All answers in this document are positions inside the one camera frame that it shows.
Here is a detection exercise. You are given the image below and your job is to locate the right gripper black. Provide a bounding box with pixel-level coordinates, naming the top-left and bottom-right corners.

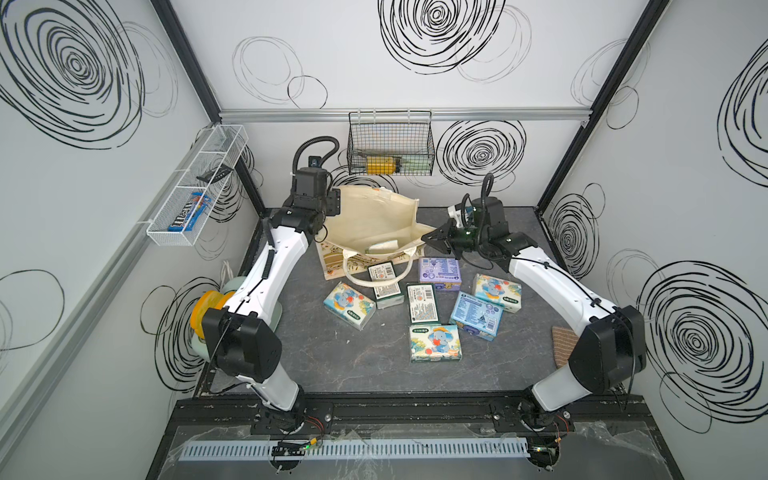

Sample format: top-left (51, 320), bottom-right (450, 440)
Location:
top-left (422, 218), bottom-right (488, 259)

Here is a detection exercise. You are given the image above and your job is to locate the floral canvas tote bag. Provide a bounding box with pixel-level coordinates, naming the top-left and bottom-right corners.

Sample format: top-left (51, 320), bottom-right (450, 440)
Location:
top-left (317, 185), bottom-right (435, 288)

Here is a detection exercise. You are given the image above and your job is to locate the green tissue pack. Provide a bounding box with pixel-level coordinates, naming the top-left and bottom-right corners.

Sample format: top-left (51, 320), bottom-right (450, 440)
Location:
top-left (406, 283), bottom-right (439, 324)
top-left (367, 261), bottom-right (405, 309)

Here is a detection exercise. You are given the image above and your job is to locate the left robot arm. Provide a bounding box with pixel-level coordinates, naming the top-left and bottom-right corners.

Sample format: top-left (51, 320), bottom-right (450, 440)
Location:
top-left (201, 167), bottom-right (341, 412)

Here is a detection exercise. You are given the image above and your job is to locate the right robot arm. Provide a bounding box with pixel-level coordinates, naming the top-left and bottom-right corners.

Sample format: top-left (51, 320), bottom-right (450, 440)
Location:
top-left (422, 197), bottom-right (647, 425)

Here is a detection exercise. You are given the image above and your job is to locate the purple tissue pack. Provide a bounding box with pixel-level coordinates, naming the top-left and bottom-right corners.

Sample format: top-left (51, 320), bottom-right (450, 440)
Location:
top-left (419, 257), bottom-right (462, 292)

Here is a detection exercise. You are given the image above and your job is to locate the yellow item in basket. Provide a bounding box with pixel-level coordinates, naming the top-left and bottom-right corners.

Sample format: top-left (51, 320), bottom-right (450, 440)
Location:
top-left (365, 156), bottom-right (399, 175)

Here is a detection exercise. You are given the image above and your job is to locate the green item in basket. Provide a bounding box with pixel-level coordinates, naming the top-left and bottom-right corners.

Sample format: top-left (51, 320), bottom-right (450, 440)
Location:
top-left (398, 154), bottom-right (434, 176)

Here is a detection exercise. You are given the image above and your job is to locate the blue tissue pack upper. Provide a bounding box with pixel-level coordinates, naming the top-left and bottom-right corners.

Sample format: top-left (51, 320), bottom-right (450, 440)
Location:
top-left (449, 292), bottom-right (504, 341)

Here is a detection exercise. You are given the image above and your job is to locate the black remote control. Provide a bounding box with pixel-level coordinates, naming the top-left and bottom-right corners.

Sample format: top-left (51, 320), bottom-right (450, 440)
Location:
top-left (196, 164), bottom-right (233, 185)

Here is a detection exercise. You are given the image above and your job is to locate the blue candy packet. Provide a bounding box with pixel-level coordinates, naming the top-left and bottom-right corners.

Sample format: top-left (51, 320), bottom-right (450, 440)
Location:
top-left (167, 192), bottom-right (210, 232)

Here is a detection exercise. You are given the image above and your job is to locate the yellow toast slice left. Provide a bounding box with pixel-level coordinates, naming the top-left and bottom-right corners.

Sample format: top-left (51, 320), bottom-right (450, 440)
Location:
top-left (189, 290), bottom-right (234, 339)

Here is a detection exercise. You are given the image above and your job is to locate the green toaster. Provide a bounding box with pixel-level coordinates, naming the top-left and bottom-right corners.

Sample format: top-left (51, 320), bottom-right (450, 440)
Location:
top-left (191, 274), bottom-right (286, 361)

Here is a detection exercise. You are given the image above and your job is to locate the black wire basket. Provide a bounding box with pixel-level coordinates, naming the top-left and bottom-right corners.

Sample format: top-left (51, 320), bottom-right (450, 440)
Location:
top-left (346, 110), bottom-right (436, 175)

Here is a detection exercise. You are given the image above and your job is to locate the grey cable duct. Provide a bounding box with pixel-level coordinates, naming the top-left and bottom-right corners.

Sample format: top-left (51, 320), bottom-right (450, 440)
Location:
top-left (178, 438), bottom-right (530, 461)

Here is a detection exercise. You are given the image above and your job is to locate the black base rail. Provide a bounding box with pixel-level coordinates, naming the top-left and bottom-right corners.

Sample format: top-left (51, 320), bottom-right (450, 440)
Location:
top-left (166, 390), bottom-right (652, 434)

